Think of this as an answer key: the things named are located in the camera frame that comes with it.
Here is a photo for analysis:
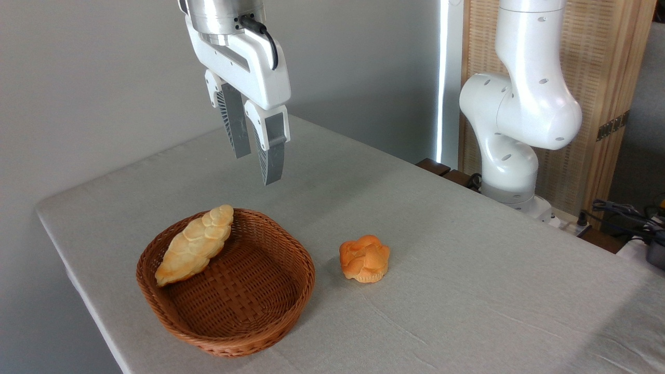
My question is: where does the dark grey box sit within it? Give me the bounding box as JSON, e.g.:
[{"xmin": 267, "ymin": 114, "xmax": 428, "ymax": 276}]
[{"xmin": 646, "ymin": 240, "xmax": 665, "ymax": 271}]

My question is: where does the black cable bundle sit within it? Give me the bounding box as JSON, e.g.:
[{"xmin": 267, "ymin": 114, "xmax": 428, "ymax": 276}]
[{"xmin": 579, "ymin": 199, "xmax": 665, "ymax": 245}]

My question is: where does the brown wicker basket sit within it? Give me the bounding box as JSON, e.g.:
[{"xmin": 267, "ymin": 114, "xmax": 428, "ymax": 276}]
[{"xmin": 136, "ymin": 208, "xmax": 316, "ymax": 358}]

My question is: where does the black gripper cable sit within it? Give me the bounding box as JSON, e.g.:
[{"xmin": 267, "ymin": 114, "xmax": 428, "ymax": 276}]
[{"xmin": 236, "ymin": 15, "xmax": 280, "ymax": 71}]

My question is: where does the round orange bread bun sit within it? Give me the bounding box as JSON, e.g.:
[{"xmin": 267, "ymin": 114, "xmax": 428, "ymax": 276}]
[{"xmin": 339, "ymin": 235, "xmax": 391, "ymax": 284}]

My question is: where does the white vertical window frame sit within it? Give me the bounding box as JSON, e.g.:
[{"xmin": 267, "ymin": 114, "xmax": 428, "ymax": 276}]
[{"xmin": 435, "ymin": 0, "xmax": 464, "ymax": 167}]

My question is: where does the white power strip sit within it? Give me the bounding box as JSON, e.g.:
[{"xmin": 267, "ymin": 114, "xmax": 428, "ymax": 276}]
[{"xmin": 548, "ymin": 210, "xmax": 593, "ymax": 238}]

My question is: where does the dark brown wooden block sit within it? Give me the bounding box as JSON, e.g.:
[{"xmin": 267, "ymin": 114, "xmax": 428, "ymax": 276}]
[
  {"xmin": 416, "ymin": 158, "xmax": 451, "ymax": 177},
  {"xmin": 442, "ymin": 169, "xmax": 481, "ymax": 192}
]

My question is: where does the dark metal screen hinge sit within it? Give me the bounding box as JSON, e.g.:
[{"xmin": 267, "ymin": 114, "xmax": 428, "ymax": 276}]
[{"xmin": 596, "ymin": 110, "xmax": 631, "ymax": 142}]

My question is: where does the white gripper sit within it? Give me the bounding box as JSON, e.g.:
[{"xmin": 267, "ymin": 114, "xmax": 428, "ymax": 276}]
[{"xmin": 185, "ymin": 16, "xmax": 291, "ymax": 186}]

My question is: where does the grey tablecloth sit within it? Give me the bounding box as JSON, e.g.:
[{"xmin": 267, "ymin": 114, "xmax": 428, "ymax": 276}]
[{"xmin": 35, "ymin": 114, "xmax": 665, "ymax": 374}]

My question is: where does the long braided bread loaf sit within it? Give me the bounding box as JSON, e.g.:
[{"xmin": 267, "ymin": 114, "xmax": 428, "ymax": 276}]
[{"xmin": 155, "ymin": 204, "xmax": 235, "ymax": 287}]

